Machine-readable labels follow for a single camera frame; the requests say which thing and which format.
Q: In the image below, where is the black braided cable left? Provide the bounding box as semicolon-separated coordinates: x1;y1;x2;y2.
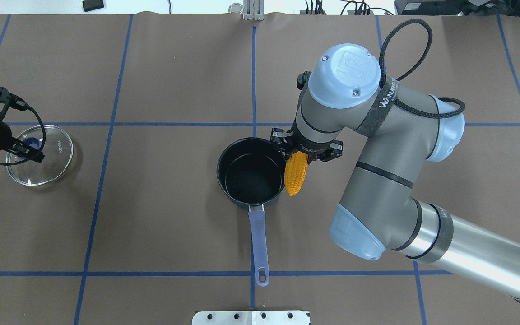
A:
0;105;46;166

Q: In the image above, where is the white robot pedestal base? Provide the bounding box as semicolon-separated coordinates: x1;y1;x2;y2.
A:
191;310;311;325

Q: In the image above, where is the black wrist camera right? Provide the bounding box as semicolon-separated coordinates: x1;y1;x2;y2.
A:
296;71;312;91

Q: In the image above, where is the dark blue saucepan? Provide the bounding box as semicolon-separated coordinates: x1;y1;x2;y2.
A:
216;137;285;287

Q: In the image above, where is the small black device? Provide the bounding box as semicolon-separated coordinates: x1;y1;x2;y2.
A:
81;0;105;12

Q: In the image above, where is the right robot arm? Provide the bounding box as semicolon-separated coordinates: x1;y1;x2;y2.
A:
271;43;520;303

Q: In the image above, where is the yellow corn cob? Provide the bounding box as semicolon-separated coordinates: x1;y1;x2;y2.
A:
284;151;309;197

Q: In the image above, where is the aluminium frame post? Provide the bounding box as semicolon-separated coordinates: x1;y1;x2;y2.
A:
242;0;265;21

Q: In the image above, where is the orange black power strip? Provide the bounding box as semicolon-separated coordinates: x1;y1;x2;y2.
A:
298;0;398;16

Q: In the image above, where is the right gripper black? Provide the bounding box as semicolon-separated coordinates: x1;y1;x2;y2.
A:
270;128;343;162

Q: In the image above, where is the black laptop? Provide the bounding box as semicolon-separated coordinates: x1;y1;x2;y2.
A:
394;0;520;17

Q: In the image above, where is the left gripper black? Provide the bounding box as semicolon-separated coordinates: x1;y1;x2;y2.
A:
0;123;45;164

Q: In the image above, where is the glass pot lid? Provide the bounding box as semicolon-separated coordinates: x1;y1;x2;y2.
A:
5;124;74;186

